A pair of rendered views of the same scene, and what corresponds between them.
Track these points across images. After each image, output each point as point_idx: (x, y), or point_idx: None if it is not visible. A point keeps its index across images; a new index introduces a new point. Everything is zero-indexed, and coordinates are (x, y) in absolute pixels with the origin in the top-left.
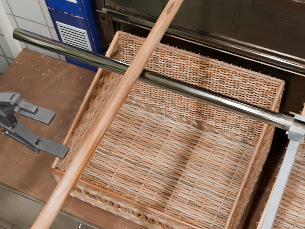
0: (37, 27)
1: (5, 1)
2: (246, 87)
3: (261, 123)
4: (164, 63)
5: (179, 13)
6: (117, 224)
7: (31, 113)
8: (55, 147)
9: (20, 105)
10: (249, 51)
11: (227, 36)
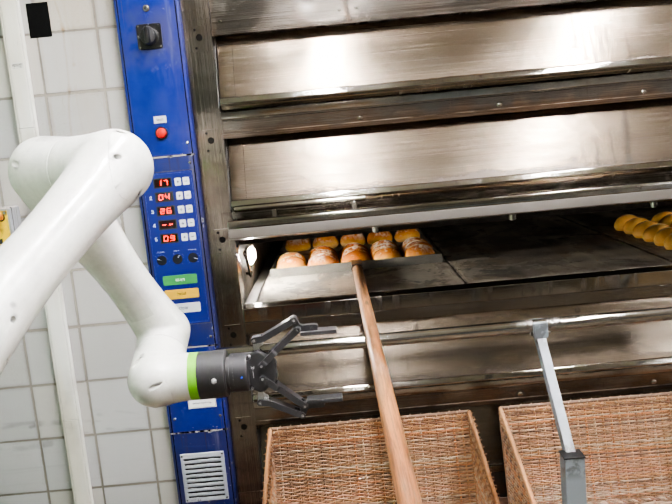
0: (140, 492)
1: (96, 464)
2: (433, 437)
3: (462, 480)
4: (333, 449)
5: (342, 371)
6: None
7: (313, 330)
8: (327, 396)
9: (300, 324)
10: (429, 379)
11: (399, 376)
